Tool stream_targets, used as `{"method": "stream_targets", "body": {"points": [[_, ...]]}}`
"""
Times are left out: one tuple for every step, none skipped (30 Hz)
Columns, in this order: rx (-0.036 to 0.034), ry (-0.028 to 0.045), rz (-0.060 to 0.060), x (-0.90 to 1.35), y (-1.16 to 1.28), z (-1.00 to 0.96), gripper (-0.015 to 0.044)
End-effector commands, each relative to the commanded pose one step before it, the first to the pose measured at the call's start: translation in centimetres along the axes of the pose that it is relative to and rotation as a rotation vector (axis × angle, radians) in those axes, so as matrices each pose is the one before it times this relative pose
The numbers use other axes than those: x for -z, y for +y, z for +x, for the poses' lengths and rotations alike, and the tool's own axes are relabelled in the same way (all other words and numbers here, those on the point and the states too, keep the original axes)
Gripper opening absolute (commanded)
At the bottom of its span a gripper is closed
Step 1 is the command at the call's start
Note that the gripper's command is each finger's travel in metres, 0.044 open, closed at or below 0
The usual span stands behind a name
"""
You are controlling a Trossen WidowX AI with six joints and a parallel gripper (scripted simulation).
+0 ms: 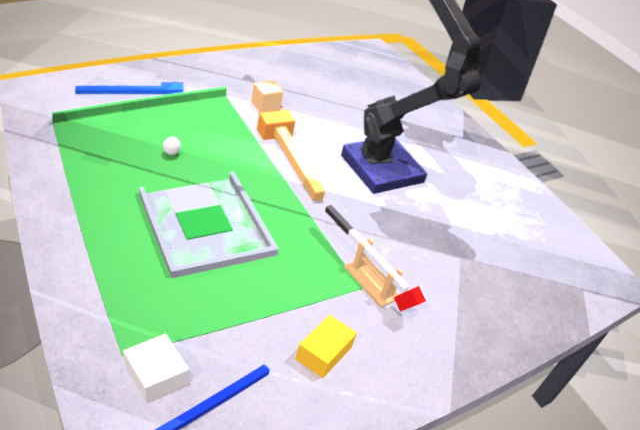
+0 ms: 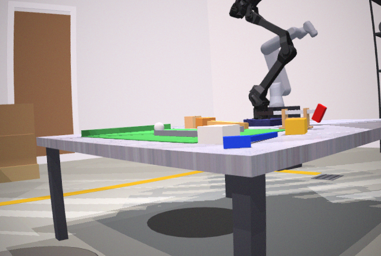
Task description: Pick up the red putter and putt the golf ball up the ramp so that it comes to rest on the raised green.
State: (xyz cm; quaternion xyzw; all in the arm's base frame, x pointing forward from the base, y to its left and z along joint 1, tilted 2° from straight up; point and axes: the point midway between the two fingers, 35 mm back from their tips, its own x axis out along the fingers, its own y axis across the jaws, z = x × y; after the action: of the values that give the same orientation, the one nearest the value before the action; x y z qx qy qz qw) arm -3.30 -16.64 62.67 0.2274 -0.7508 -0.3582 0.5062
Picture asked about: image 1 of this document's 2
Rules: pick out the red putter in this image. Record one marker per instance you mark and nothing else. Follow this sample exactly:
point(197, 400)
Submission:
point(405, 300)

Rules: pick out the tan cube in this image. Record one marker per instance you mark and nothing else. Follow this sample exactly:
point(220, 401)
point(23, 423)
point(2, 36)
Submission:
point(267, 96)

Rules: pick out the green flat mat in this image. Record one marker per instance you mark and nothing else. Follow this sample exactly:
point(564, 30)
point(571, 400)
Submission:
point(107, 158)

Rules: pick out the white golf ball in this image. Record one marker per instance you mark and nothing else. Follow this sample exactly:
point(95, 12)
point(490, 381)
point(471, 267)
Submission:
point(172, 145)

